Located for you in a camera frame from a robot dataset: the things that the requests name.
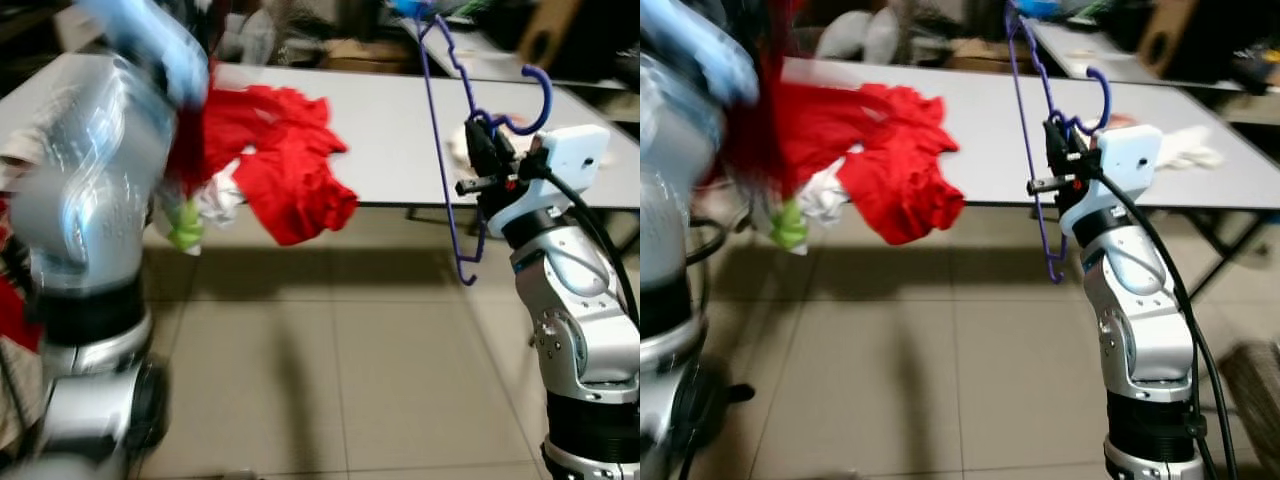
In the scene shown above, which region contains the blue plastic clothes hanger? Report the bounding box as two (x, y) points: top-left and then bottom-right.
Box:
(415, 12), (554, 288)
(1005, 5), (1113, 284)

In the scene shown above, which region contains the cream garment with print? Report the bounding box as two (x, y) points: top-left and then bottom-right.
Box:
(1150, 123), (1227, 171)
(445, 120), (481, 171)

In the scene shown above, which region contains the grey side table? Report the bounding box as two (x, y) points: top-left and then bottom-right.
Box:
(1030, 20), (1280, 101)
(400, 15), (641, 101)

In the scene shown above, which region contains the brown cardboard box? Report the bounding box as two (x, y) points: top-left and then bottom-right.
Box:
(940, 38), (1023, 76)
(320, 38), (401, 73)

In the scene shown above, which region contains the wooden fronted speaker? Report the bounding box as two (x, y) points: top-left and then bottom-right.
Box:
(518, 0), (589, 69)
(1140, 0), (1201, 79)

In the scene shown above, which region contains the grey pillow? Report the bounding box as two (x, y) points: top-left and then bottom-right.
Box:
(212, 10), (251, 63)
(815, 10), (873, 63)
(245, 10), (281, 66)
(865, 8), (926, 66)

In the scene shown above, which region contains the brown woven basket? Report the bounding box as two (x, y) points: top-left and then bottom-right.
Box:
(1220, 340), (1280, 446)

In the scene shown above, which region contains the black floor stand leg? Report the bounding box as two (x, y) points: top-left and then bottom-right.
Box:
(690, 380), (756, 480)

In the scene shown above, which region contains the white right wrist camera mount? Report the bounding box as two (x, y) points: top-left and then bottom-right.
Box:
(488, 124), (612, 238)
(1058, 123), (1164, 238)

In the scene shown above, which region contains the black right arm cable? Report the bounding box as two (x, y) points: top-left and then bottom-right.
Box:
(1090, 168), (1241, 480)
(540, 168), (641, 326)

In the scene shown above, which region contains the black table leg frame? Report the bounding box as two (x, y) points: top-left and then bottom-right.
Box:
(1190, 205), (1280, 301)

